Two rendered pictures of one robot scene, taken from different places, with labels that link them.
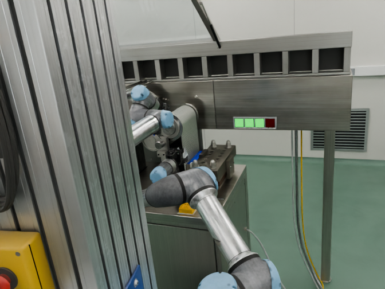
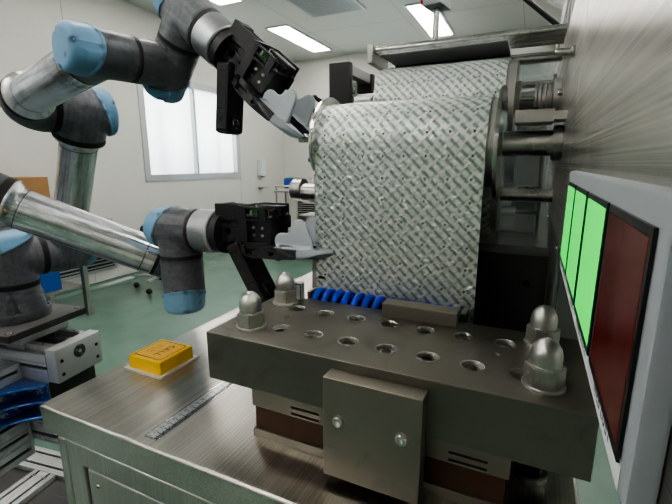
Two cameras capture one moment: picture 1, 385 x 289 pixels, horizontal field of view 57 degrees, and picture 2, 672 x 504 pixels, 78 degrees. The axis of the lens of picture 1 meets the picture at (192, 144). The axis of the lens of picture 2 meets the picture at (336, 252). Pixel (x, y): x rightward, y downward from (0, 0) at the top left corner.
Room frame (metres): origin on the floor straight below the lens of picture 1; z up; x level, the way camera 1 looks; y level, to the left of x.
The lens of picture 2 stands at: (1.86, -0.56, 1.23)
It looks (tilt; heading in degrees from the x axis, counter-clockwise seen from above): 12 degrees down; 93
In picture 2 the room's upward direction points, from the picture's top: straight up
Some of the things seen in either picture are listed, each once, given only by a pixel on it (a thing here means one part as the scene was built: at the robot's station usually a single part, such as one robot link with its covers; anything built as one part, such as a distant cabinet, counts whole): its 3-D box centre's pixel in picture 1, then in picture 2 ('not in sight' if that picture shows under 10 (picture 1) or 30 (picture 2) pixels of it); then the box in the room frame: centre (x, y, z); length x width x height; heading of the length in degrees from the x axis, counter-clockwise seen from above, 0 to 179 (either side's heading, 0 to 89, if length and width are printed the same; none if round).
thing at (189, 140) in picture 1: (191, 144); (390, 245); (1.91, 0.01, 1.11); 0.23 x 0.01 x 0.18; 158
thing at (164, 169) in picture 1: (161, 174); (178, 229); (1.54, 0.16, 1.11); 0.11 x 0.08 x 0.09; 158
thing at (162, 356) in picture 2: (188, 207); (161, 356); (1.54, 0.05, 0.91); 0.07 x 0.07 x 0.02; 68
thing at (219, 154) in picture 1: (213, 161); (387, 359); (1.90, -0.12, 1.00); 0.40 x 0.16 x 0.06; 158
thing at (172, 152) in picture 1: (174, 159); (250, 230); (1.69, 0.10, 1.12); 0.12 x 0.08 x 0.09; 158
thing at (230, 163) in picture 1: (230, 166); (371, 435); (1.88, -0.21, 0.97); 0.10 x 0.03 x 0.11; 158
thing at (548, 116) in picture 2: not in sight; (540, 115); (2.09, 0.00, 1.28); 0.06 x 0.05 x 0.02; 158
